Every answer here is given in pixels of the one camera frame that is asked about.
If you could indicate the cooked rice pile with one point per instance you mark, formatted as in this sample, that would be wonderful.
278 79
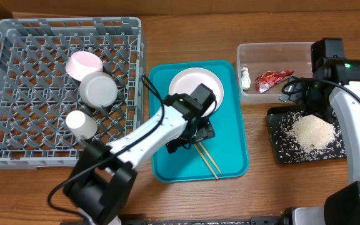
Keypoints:
312 132

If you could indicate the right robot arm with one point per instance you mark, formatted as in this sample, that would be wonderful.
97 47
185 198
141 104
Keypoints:
332 93

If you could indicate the grey dishwasher rack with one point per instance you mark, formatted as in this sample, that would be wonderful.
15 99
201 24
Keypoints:
36 92

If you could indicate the grey-green bowl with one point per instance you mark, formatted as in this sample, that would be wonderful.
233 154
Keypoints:
98 89

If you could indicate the pink bowl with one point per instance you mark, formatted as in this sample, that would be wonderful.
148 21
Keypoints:
82 63

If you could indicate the white tissue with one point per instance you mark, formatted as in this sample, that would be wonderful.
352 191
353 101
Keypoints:
245 79

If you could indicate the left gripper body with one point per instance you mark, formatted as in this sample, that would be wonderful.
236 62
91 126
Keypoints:
204 130

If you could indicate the teal plastic tray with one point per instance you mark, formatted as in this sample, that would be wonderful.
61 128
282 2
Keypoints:
228 147

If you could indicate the wooden chopstick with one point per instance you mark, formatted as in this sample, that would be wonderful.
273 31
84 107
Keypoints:
209 156
205 161

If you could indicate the white round plate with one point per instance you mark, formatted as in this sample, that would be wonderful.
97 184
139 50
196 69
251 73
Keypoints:
187 80

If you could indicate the white cup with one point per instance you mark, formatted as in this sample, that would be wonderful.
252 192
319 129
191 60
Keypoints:
81 125

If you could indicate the black tray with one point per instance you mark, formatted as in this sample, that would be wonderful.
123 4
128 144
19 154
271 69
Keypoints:
283 147

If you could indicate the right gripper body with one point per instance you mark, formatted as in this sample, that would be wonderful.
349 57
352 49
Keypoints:
325 115

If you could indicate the red snack wrapper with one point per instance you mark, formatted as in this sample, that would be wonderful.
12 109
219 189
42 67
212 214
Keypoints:
269 79

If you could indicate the clear plastic bin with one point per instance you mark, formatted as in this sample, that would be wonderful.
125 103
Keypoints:
271 56

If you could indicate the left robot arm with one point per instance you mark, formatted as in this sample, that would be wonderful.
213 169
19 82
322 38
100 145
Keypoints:
103 177

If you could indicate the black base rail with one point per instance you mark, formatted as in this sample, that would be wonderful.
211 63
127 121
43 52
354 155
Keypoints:
265 220

